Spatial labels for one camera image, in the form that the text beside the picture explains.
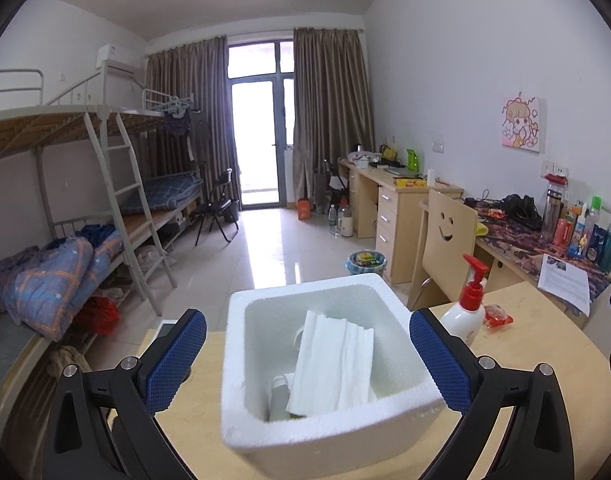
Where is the red snack packet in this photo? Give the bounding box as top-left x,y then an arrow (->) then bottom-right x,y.
483,304 -> 514,330

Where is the white air conditioner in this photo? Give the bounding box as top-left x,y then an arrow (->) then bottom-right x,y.
96,44 -> 142,70

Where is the wooden smiley face chair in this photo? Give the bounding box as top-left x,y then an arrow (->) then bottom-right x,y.
407,190 -> 478,311

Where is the metal bunk bed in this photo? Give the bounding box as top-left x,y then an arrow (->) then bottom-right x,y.
0,68 -> 207,441

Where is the anime girl wall picture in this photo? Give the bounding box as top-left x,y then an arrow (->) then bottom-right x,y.
501,92 -> 543,153

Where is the white paper sheet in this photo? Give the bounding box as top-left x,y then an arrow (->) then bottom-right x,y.
537,255 -> 591,316

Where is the white tissue stack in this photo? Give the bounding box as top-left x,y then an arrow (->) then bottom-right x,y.
288,311 -> 376,418

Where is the white lotion pump bottle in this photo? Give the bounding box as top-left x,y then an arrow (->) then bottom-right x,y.
440,255 -> 490,347

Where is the brown curtain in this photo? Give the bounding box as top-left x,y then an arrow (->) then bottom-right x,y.
292,28 -> 376,200

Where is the white foam tube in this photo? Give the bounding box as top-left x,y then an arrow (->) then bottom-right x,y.
268,373 -> 294,422

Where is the wooden desk with drawers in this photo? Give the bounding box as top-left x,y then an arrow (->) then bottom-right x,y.
337,157 -> 466,286

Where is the white styrofoam box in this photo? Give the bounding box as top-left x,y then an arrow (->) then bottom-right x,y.
220,274 -> 445,479

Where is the black folding chair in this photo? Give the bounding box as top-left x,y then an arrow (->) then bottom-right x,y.
194,168 -> 239,246

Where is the blue plaid quilt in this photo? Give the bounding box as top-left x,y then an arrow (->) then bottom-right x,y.
0,224 -> 123,342

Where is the waste bin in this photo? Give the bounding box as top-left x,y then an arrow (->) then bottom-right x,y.
345,249 -> 388,275

